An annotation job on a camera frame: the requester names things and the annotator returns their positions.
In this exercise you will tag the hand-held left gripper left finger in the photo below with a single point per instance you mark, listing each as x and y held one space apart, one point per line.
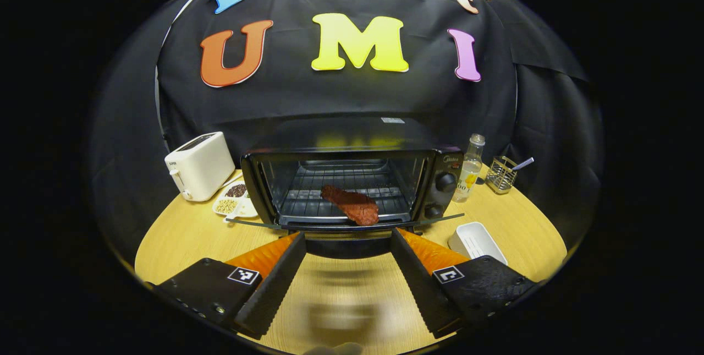
275 289

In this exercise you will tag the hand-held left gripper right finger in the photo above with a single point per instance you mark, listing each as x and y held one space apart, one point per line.
421 289

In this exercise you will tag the red-brown meat piece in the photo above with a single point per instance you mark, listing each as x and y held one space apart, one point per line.
355 207

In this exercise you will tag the black electric oven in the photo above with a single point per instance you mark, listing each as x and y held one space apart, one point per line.
341 135

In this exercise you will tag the white rectangular dish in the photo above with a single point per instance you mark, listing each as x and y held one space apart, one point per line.
476 239

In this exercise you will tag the white divided plate of beans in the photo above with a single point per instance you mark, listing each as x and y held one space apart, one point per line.
228 205

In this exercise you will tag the clear bottle with yellow label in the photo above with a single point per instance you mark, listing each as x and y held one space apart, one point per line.
467 179

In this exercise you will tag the white toaster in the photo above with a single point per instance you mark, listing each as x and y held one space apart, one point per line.
201 165

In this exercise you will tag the black backdrop cloth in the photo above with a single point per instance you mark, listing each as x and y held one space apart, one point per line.
352 96

